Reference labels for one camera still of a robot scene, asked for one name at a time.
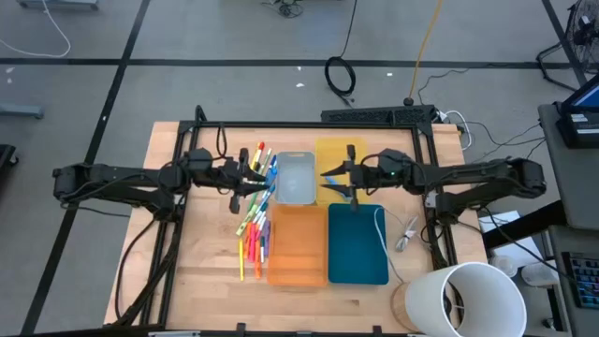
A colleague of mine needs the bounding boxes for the black device box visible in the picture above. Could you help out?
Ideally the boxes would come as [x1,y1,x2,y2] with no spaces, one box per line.
[555,110,599,150]

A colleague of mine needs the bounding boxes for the computer monitor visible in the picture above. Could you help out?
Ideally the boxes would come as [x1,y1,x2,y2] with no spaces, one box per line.
[560,73,599,114]

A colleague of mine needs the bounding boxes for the teal plastic bin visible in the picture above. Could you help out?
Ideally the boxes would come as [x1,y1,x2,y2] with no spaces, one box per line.
[327,202,390,286]

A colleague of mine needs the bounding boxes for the yellow translucent plastic bin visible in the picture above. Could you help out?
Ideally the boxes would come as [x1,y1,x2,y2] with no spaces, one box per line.
[314,136,370,206]

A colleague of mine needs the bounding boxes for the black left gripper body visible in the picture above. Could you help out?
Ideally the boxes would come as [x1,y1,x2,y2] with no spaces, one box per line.
[229,148,251,214]

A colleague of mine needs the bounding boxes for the grey bundled cable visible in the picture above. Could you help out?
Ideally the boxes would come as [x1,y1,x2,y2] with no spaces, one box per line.
[394,214,420,254]

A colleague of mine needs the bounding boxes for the white lamp cable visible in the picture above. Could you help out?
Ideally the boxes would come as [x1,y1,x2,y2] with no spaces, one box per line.
[373,207,404,285]

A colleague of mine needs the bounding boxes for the black aluminium table frame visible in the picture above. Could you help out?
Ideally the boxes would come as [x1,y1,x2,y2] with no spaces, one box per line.
[103,105,462,337]

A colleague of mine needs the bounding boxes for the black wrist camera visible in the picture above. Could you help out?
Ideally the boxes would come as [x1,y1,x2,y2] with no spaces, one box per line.
[212,157,242,191]
[358,161,379,194]

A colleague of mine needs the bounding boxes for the green and white marker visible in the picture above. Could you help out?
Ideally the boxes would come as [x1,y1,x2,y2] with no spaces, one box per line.
[257,148,273,177]

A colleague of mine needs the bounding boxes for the grey side desk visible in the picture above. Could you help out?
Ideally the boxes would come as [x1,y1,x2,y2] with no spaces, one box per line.
[547,224,599,337]
[537,102,599,231]

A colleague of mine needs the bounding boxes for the black floor cables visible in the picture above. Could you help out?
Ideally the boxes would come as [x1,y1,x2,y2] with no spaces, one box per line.
[416,68,547,163]

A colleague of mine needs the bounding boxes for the wooden lamp base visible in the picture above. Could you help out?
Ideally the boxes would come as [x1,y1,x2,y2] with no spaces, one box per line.
[390,282,425,334]

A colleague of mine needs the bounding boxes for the white power cable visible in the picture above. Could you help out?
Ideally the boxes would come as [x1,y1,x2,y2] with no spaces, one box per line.
[439,110,474,152]

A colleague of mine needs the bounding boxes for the black floor fan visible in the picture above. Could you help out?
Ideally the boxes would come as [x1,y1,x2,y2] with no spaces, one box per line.
[535,0,599,94]

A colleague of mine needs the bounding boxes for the orange translucent plastic bin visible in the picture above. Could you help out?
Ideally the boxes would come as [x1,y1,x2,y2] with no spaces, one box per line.
[266,203,329,288]

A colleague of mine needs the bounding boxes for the yellow hanging cable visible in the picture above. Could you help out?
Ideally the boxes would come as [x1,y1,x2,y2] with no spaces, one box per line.
[402,0,445,107]

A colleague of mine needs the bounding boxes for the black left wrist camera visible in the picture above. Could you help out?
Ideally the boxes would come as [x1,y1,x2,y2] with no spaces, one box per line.
[212,157,242,191]

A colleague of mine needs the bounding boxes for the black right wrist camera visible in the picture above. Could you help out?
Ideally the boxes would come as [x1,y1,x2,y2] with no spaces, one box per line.
[358,161,379,194]

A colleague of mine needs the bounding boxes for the black perforated power strip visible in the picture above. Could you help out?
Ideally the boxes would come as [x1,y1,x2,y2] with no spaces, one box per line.
[320,104,437,125]

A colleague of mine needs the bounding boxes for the grey plastic bin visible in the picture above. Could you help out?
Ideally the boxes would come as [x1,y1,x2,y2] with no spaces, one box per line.
[274,150,317,206]

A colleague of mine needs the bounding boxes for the black left camera cable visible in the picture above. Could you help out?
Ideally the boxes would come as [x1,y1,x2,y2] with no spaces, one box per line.
[215,123,229,161]

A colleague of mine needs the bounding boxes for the yellow marker with red cap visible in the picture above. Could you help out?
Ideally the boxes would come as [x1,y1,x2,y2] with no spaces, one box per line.
[250,141,267,171]

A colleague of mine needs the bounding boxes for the white marker teal cap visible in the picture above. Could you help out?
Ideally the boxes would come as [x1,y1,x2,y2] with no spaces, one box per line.
[252,200,270,226]

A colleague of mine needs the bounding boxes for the grey stand foot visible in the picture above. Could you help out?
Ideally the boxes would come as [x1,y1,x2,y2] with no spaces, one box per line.
[17,0,100,11]
[0,103,46,120]

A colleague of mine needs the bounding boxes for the black floor cable bundle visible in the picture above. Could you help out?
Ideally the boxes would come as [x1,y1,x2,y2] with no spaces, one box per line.
[260,0,306,20]

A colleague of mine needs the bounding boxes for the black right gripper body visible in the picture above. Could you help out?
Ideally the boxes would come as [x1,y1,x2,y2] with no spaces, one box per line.
[346,144,362,213]

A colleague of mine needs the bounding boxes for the white lamp shade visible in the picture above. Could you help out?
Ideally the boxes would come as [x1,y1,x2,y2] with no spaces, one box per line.
[404,261,529,337]

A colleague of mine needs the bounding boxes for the clear plastic cup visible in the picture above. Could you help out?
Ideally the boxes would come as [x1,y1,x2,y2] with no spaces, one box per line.
[489,255,519,278]
[520,261,559,287]

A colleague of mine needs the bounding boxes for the black hanging cable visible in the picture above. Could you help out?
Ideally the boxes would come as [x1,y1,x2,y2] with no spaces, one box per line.
[324,0,359,107]

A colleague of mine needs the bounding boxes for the black side table beam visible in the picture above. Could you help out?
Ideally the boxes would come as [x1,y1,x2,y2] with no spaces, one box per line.
[481,199,568,251]

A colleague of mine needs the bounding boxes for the white paper sheet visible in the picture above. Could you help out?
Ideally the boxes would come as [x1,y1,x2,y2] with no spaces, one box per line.
[477,210,547,271]

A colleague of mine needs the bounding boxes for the white floor cable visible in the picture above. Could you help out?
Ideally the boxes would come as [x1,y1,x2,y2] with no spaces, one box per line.
[0,0,73,59]

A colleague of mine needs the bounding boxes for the black keyboard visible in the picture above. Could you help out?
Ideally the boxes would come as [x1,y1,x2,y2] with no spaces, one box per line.
[561,251,599,310]

